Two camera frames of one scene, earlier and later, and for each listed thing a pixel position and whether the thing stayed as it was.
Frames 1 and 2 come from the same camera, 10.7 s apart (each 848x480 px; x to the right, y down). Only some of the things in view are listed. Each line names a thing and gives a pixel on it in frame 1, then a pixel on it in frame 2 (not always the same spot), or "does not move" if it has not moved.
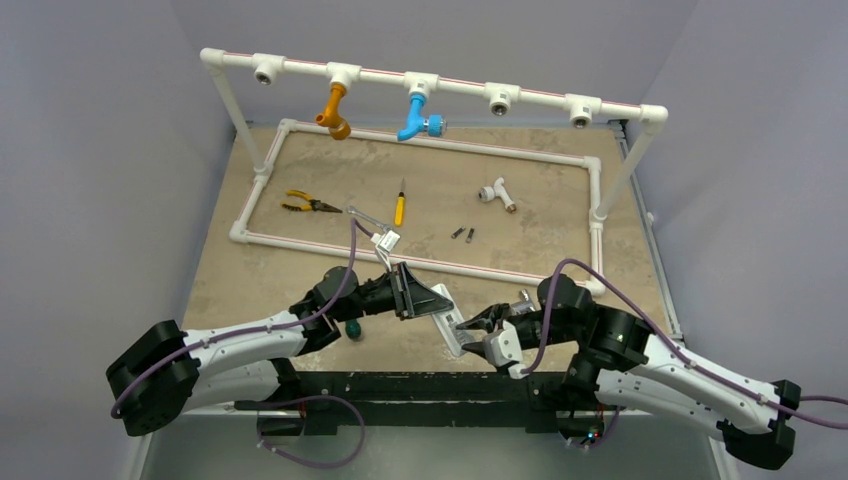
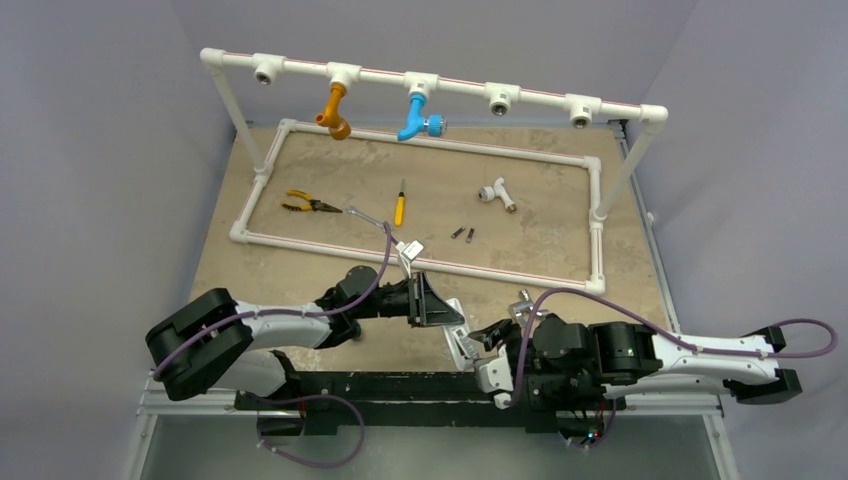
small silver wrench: [362, 214] does not move
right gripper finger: [488, 319] -> [493, 334]
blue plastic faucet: [435, 124] does not move
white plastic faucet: [487, 193] does not move
